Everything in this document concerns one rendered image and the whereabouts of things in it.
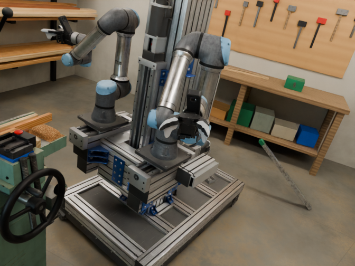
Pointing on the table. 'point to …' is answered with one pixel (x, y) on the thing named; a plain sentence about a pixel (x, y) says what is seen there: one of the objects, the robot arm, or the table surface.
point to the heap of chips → (45, 132)
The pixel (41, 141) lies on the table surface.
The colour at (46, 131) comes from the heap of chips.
